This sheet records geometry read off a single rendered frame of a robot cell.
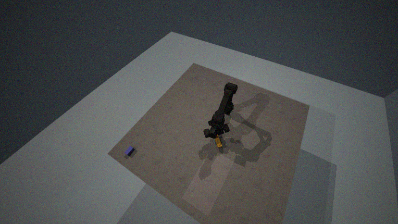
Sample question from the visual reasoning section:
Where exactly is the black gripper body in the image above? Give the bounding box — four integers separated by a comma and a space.
204, 124, 230, 138

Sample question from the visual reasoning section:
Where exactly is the orange bar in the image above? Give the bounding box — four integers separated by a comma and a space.
215, 135, 222, 148

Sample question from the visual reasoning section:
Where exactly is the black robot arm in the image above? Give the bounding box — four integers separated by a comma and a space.
208, 82, 238, 139

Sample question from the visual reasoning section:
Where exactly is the purple rectangular block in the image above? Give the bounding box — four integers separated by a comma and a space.
125, 146, 135, 156

